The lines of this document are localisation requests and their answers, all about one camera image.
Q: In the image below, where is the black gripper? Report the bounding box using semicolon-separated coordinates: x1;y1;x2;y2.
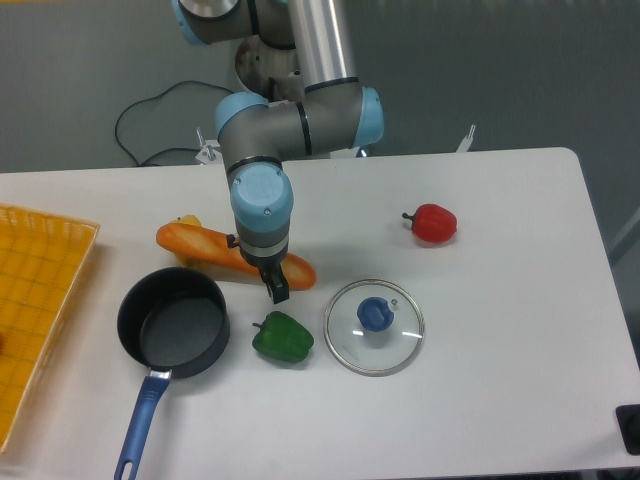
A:
227;233;290;305

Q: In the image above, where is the long orange bread loaf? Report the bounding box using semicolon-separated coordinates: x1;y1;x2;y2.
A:
156;221;316;291

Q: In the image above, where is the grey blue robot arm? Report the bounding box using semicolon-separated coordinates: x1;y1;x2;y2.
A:
172;1;384;303

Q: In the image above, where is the green bell pepper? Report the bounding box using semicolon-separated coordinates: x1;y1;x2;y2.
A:
252;311;315;363

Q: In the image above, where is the yellow bell pepper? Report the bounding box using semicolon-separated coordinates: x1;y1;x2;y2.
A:
174;215;209;270

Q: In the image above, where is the glass pot lid blue knob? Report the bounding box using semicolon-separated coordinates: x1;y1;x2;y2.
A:
324;279;425;377

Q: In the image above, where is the red bell pepper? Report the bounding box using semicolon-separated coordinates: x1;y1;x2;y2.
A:
402;204;458;244

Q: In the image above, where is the yellow plastic basket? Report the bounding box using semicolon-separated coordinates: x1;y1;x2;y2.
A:
1;204;100;451

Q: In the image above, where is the black corner device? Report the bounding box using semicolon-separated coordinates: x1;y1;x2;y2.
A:
615;404;640;456

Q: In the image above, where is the black saucepan blue handle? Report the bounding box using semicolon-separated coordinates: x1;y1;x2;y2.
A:
114;267;230;479

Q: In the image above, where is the white metal bracket left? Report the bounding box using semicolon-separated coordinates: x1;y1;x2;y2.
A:
195;127;223;165

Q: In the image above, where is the white metal bracket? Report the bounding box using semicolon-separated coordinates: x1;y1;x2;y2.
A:
456;124;476;153
195;127;223;165

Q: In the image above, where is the black cable on floor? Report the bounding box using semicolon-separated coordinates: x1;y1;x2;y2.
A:
114;80;247;167

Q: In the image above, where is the white metal bracket right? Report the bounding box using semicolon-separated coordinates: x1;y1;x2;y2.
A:
456;124;476;153

